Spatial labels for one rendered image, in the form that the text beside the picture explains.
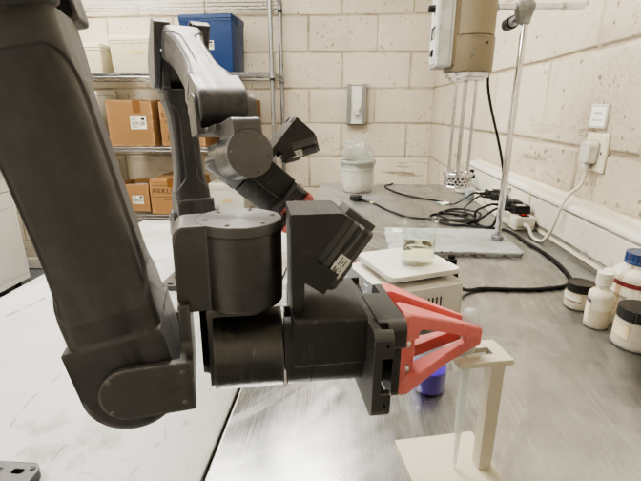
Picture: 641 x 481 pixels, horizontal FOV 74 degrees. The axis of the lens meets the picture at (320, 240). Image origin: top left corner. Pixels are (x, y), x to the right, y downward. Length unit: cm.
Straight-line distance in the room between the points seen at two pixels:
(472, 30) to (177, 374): 89
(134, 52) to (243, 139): 246
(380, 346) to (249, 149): 31
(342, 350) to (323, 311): 3
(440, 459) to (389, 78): 277
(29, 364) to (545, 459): 61
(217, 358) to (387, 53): 286
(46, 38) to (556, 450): 51
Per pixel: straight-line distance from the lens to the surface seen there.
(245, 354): 30
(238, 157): 51
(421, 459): 45
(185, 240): 28
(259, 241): 27
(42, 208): 27
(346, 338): 30
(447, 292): 66
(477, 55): 101
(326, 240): 28
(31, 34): 26
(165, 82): 82
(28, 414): 59
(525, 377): 60
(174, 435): 49
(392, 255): 70
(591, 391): 61
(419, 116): 308
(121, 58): 299
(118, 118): 300
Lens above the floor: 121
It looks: 17 degrees down
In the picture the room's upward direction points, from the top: straight up
